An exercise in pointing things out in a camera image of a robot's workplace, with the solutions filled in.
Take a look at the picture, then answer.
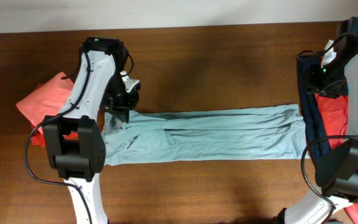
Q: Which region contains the red crumpled garment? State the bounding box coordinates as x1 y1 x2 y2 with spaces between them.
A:
314 94 358 224

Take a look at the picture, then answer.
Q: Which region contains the dark navy garment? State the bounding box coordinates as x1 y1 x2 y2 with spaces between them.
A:
296 57 332 166

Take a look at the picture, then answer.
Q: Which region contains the folded salmon pink shirt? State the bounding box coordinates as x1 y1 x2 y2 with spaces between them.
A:
16 72 74 126

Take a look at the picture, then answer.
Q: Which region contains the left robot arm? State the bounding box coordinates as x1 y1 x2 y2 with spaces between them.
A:
42 37 140 223

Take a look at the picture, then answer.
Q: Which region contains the light blue t-shirt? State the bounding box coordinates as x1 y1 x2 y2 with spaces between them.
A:
102 104 306 166

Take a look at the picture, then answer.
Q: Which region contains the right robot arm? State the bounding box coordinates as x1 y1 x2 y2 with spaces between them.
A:
273 17 358 223

